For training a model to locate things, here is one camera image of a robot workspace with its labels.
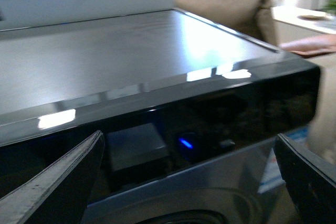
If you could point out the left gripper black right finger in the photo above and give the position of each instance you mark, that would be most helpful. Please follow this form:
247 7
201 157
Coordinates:
310 180

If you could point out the white side table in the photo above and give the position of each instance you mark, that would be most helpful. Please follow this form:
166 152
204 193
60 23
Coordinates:
294 23

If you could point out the pink cushion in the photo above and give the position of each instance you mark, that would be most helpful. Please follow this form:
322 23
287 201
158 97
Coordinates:
311 46

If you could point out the grey front-load washing machine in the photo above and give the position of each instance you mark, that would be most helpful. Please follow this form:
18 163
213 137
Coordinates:
189 111

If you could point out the blue white energy label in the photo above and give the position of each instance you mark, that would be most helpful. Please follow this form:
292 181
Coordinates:
272 177

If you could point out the beige fabric sofa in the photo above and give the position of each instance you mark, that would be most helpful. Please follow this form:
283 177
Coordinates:
254 18

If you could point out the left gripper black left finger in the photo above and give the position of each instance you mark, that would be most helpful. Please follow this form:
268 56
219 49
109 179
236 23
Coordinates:
59 193

